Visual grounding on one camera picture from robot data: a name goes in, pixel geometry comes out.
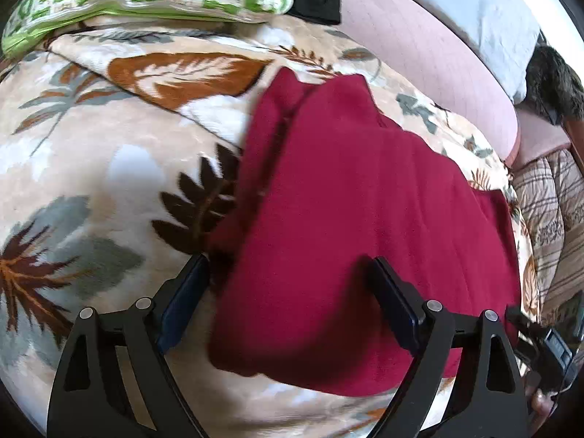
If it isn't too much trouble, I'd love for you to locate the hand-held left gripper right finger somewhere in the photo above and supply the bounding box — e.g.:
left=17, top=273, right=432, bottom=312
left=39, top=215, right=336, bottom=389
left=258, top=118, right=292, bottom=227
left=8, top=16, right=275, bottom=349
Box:
left=367, top=255, right=530, bottom=438

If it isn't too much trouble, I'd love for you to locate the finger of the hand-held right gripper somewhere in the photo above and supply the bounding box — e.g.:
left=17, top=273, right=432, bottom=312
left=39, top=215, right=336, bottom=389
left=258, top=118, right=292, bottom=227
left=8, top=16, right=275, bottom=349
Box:
left=506, top=306, right=548, bottom=370

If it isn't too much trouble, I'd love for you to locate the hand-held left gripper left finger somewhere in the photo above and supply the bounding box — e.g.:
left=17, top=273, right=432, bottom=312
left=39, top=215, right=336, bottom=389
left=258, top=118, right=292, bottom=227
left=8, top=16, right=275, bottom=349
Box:
left=47, top=253, right=211, bottom=438

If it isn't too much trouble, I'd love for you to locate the dark red fleece sweater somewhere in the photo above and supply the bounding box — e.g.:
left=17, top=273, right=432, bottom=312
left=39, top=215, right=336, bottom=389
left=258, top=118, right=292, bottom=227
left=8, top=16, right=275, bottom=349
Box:
left=205, top=66, right=523, bottom=397

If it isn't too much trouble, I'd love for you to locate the person's right hand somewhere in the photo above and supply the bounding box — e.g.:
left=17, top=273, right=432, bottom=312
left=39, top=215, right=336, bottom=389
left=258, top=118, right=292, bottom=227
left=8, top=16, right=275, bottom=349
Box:
left=525, top=372, right=560, bottom=430

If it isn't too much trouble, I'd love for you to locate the striped floral quilt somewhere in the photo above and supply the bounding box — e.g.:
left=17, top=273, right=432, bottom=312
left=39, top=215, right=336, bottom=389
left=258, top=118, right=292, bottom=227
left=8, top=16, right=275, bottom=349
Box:
left=511, top=148, right=584, bottom=329

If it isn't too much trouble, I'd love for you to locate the leaf print fleece blanket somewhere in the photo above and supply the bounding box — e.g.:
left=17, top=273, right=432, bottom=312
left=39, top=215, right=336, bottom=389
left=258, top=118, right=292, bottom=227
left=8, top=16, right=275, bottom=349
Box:
left=0, top=14, right=541, bottom=438

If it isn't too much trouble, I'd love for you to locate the pink quilted sofa cushion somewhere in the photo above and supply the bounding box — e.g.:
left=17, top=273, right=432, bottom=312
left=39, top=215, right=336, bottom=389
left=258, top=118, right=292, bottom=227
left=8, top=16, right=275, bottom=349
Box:
left=504, top=105, right=573, bottom=167
left=340, top=0, right=521, bottom=162

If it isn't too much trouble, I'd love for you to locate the dark furry cushion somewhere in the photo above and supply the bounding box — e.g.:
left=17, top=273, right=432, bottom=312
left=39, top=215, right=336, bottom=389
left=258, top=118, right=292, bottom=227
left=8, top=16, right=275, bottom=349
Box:
left=525, top=43, right=584, bottom=124

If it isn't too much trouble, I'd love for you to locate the grey-blue pillow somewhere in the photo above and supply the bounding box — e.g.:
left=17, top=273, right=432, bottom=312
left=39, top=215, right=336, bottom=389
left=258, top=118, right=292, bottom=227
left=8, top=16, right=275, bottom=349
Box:
left=379, top=0, right=541, bottom=103

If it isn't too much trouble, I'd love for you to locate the wooden furniture frame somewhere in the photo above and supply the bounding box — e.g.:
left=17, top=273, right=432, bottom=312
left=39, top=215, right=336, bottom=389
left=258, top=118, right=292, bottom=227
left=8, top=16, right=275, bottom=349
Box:
left=563, top=116, right=584, bottom=178

